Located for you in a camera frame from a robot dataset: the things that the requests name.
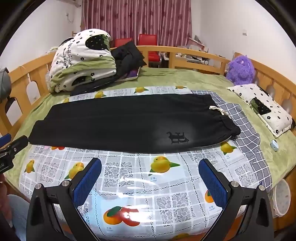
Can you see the fruit printed plastic tablecloth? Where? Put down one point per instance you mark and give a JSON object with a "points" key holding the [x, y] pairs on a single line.
{"points": [[129, 176]]}

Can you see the red chair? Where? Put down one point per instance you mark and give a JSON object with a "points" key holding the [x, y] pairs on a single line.
{"points": [[123, 42], [148, 39]]}

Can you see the grey checked cloth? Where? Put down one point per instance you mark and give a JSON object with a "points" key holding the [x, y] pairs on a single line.
{"points": [[245, 129]]}

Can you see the white air conditioner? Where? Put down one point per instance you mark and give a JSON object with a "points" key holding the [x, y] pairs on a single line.
{"points": [[71, 2]]}

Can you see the green bed sheet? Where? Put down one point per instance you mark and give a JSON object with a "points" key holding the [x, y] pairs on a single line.
{"points": [[173, 76]]}

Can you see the folded white green flower quilt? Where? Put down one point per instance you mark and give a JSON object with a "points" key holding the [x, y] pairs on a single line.
{"points": [[69, 58]]}

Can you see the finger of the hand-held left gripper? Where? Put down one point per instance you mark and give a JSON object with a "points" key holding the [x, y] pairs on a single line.
{"points": [[17, 143], [4, 139]]}

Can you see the person's left forearm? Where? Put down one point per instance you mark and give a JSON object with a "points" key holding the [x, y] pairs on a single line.
{"points": [[19, 215]]}

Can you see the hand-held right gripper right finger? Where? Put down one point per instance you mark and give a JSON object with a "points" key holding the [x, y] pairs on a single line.
{"points": [[212, 183]]}

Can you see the white wall switch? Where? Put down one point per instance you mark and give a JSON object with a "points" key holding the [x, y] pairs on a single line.
{"points": [[245, 32]]}

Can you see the pile of boxes and papers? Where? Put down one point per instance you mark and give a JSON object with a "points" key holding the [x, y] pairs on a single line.
{"points": [[196, 53]]}

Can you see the white plastic bucket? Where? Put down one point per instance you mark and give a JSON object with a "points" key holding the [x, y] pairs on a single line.
{"points": [[281, 199]]}

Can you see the purple cloth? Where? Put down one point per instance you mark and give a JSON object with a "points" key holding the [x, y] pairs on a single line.
{"points": [[133, 74]]}

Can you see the small pale blue round case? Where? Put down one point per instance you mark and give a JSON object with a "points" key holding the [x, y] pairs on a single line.
{"points": [[274, 145]]}

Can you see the purple plush toy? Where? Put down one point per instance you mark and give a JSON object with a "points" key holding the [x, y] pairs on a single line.
{"points": [[240, 69]]}

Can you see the pink striped curtain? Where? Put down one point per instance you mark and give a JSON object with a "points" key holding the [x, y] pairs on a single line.
{"points": [[138, 20]]}

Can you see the black pants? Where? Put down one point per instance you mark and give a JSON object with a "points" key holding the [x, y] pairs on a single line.
{"points": [[115, 125]]}

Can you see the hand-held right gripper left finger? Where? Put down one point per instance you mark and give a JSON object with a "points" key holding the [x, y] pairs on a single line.
{"points": [[89, 183]]}

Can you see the white flower print pillow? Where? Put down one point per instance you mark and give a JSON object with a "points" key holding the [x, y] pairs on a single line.
{"points": [[261, 104]]}

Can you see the black clothes pile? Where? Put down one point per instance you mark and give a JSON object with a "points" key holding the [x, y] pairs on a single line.
{"points": [[127, 58]]}

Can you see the wooden bed frame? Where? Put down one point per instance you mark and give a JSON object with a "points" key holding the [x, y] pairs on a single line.
{"points": [[185, 60]]}

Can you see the grey round object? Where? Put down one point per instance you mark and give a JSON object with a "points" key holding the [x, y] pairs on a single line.
{"points": [[3, 81]]}

